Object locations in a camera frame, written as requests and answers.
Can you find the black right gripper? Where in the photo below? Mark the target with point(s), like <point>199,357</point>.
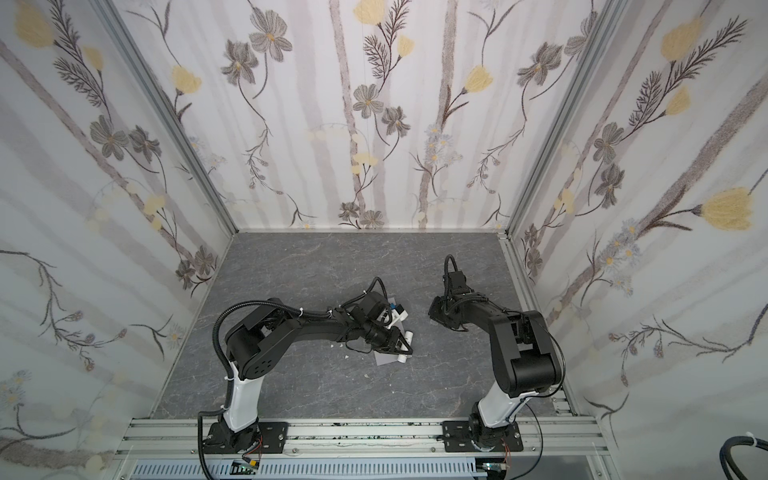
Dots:
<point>441,312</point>

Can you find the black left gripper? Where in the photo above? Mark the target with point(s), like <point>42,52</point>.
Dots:
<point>390,337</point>

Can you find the grey paper envelope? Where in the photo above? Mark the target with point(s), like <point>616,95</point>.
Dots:
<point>385,359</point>

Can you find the white glue stick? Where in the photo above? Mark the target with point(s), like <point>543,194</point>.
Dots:
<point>406,349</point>

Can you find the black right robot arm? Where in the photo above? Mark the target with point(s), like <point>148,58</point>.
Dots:
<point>525,360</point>

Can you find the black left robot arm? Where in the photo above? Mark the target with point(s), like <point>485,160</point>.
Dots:
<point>250,338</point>

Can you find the white slotted cable duct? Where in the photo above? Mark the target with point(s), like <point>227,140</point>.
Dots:
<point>354,468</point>

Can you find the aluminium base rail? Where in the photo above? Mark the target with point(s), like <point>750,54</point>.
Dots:
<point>348,438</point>

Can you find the black cable bundle corner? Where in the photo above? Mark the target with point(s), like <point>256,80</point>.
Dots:
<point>744,457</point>

